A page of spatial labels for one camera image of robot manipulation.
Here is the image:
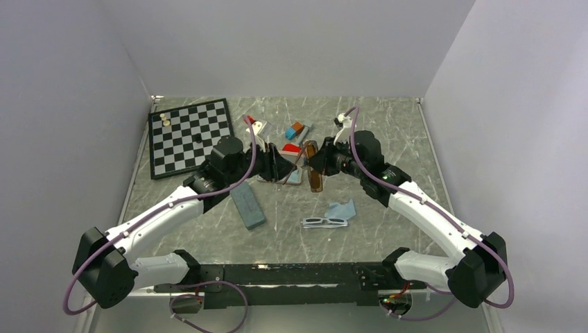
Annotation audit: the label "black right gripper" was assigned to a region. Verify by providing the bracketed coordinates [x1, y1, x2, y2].
[306, 135, 367, 180]

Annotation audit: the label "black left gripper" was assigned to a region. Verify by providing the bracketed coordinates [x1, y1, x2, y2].
[227, 137, 297, 185]

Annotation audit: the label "pink glasses case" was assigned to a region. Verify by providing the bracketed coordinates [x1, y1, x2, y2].
[254, 149, 303, 185]

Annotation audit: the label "brown-framed sunglasses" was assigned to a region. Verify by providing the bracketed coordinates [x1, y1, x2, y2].
[282, 140, 323, 193]

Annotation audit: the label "light blue cleaning cloth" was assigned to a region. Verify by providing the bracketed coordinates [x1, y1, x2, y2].
[286, 170, 302, 185]

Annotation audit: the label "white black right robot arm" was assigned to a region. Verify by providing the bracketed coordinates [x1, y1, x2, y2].
[309, 130, 508, 308]

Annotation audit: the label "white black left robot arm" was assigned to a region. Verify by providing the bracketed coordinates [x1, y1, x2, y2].
[72, 137, 295, 309]

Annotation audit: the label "white-framed sunglasses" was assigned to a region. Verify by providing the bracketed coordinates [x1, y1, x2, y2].
[301, 217, 349, 229]

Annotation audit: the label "red toy block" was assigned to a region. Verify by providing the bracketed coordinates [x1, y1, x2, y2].
[282, 144, 301, 153]

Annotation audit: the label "blue and orange toy block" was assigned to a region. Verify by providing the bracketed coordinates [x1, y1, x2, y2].
[284, 122, 304, 140]

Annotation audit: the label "grey toy bar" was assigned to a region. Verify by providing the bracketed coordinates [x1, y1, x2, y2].
[295, 122, 313, 146]

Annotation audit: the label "grey-blue glasses case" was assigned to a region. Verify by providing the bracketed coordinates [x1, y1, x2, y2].
[230, 182, 266, 231]

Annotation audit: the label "black white chessboard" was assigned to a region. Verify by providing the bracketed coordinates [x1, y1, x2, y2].
[148, 99, 234, 180]

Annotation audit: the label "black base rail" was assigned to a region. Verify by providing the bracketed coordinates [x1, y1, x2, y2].
[153, 262, 424, 309]

